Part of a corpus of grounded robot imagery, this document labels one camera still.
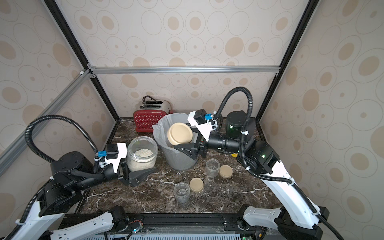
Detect beige jar lid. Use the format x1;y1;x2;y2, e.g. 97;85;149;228
219;165;233;179
167;123;193;146
190;178;204;193

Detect glass rice jar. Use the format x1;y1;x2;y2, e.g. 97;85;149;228
127;136;159;172
205;159;221;178
174;183;191;204

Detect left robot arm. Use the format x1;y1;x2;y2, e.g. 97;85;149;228
6;115;155;240

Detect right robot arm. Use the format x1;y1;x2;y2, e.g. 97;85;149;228
167;87;342;240

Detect white plastic bin liner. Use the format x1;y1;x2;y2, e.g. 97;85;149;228
153;113;198;145

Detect red polka dot toaster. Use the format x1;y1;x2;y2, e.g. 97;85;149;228
133;96;172;133

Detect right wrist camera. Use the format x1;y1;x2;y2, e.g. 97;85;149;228
187;109;219;142

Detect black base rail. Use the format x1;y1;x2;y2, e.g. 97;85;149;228
52;211;313;240

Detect horizontal aluminium rail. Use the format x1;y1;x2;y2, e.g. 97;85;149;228
90;66;280;75

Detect left side aluminium rail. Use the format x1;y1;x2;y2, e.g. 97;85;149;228
0;69;91;178

